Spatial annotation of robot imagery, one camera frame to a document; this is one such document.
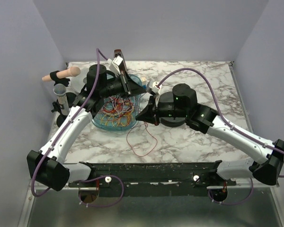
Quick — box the brown metronome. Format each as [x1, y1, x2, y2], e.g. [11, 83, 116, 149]
[114, 49, 128, 71]

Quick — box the blue transparent plastic bin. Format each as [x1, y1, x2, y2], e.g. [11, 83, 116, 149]
[91, 73, 143, 132]

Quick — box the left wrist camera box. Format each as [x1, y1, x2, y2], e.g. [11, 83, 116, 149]
[107, 55, 123, 73]

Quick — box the purple cable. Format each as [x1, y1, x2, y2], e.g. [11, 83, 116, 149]
[30, 48, 124, 209]
[157, 68, 284, 207]

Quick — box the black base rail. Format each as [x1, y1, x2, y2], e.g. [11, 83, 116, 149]
[68, 161, 237, 197]

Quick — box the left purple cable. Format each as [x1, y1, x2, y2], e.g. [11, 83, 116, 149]
[30, 48, 124, 209]

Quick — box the dark grey cable spool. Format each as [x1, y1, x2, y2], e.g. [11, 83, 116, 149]
[160, 117, 185, 128]

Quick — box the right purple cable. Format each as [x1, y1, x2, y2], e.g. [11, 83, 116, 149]
[157, 68, 284, 207]

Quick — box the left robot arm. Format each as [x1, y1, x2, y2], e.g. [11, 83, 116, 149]
[27, 64, 146, 191]

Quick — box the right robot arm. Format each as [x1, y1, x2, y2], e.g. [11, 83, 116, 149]
[136, 84, 284, 186]

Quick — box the silver microphone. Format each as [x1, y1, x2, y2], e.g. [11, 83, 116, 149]
[53, 84, 69, 116]

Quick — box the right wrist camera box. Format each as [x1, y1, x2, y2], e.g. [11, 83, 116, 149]
[146, 80, 161, 96]

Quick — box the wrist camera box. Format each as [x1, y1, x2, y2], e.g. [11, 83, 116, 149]
[107, 55, 123, 73]
[146, 80, 161, 96]

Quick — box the red wire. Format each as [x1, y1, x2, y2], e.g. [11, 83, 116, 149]
[126, 122, 159, 157]

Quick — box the white cable spool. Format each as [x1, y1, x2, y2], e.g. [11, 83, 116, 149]
[71, 69, 88, 93]

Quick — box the pink microphone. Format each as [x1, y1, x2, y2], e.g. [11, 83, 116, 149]
[42, 66, 81, 82]

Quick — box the black microphone stand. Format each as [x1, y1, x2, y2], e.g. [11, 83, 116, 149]
[54, 77, 76, 103]
[51, 100, 72, 127]

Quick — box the tangled coloured wires bundle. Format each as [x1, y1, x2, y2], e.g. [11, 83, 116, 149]
[96, 94, 139, 127]

